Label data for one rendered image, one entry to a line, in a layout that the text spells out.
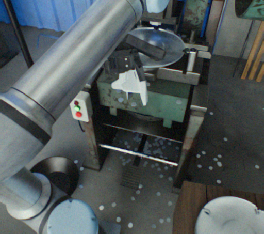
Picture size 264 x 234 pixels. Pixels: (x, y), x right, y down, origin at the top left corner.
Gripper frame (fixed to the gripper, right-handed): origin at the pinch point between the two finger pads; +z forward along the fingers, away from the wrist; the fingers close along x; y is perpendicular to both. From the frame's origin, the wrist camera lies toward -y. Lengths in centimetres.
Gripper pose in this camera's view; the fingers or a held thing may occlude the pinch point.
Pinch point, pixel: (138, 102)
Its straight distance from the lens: 63.6
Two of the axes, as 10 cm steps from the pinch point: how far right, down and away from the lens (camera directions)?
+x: 2.7, 1.0, -9.6
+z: 1.4, 9.8, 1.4
